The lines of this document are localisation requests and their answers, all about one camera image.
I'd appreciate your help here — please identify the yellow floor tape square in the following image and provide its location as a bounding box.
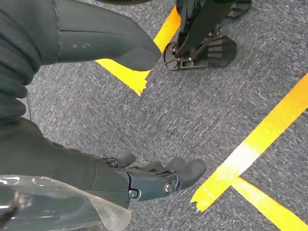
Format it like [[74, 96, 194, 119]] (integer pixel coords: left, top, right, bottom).
[[190, 72, 308, 231], [96, 5, 181, 97]]

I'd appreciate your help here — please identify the ribbed grey right arm sleeve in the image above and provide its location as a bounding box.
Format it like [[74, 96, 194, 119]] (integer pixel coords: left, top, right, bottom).
[[0, 0, 60, 123]]

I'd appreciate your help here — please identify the black robot right foot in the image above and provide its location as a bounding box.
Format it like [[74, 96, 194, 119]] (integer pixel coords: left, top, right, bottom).
[[163, 34, 238, 71]]

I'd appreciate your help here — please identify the black robot foot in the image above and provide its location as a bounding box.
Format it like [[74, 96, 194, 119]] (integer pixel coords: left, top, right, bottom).
[[163, 34, 238, 71], [226, 0, 252, 18]]

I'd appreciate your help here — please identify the black robot left foot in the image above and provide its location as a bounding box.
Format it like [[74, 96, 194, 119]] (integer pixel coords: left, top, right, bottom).
[[226, 0, 252, 18]]

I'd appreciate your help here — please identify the clear plastic camera guard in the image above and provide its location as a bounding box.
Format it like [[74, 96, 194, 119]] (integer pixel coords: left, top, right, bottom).
[[0, 174, 131, 231]]

